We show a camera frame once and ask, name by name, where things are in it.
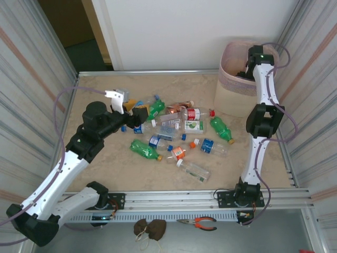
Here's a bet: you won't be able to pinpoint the lime picture label bottle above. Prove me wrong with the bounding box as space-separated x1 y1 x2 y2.
175 120 207 134

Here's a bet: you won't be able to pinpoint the pink beige plastic bin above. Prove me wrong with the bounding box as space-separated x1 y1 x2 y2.
213 40 280 118

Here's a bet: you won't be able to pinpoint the aluminium table edge rail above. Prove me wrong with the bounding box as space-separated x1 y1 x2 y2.
77 69 221 77

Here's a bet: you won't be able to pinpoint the beige string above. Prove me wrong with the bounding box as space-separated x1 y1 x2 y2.
135 228 163 251

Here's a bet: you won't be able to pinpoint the small circuit board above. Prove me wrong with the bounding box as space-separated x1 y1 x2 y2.
90 213 116 228
236 210 255 227

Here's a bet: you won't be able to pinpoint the aluminium table side rail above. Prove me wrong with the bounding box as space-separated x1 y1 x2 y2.
273 126 301 188
51 74 80 169

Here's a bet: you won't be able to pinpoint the clear bottle solid blue label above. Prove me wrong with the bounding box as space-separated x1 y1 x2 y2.
148 135 174 152

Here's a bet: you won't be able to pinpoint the brown wooden door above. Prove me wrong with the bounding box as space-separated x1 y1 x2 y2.
38 0 113 72

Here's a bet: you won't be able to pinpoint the orange label bottle orange cap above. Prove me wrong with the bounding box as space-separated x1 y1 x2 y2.
165 141 197 162

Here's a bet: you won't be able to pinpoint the clear bottle green leaf label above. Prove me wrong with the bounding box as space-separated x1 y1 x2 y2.
175 159 212 183

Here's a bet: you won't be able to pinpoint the clear bottle red label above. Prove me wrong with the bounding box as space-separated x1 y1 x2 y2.
183 107 216 121

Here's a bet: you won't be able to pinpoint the green bottle yellow cap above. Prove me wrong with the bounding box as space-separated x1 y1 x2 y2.
210 116 235 145
129 139 163 162
145 99 166 122

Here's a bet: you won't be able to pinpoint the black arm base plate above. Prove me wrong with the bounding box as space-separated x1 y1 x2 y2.
78 192 126 211
216 190 265 209

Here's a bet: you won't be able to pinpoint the brown cloth pouch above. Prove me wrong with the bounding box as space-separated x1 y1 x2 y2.
133 218 151 237
147 219 167 242

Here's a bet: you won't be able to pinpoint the copper brown label bottle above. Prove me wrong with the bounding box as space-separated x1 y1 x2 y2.
165 100 195 115

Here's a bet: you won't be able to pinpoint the white slotted cable duct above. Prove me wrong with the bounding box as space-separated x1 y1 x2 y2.
63 210 239 223

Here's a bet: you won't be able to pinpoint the orange handled pliers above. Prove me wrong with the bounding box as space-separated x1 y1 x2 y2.
176 216 218 232

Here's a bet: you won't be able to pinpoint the clear bottle blue pattern label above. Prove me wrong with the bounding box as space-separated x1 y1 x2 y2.
155 125 187 142

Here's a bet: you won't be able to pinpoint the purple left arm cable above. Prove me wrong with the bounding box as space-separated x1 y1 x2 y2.
0 86 107 245

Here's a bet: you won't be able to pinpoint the Pepsi bottle blue cap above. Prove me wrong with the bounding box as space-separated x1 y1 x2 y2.
121 123 151 135

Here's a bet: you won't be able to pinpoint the blue label bottle white cap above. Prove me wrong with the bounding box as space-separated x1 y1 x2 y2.
194 138 229 158

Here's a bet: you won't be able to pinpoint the white door frame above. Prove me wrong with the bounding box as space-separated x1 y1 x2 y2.
91 0 124 71

